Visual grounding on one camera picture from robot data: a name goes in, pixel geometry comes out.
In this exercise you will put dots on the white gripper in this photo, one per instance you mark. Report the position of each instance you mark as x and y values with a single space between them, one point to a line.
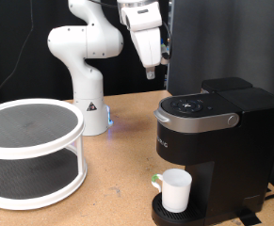
149 47

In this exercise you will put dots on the black Keurig coffee machine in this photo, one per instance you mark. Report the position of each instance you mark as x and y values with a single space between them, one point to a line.
230 150

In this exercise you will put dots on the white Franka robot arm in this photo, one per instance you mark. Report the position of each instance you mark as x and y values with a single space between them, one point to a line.
86 88

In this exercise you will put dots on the white two-tier turntable shelf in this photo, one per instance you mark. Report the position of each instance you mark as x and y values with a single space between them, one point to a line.
29 125

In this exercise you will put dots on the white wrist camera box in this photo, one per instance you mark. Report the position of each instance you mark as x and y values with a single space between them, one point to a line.
142 17

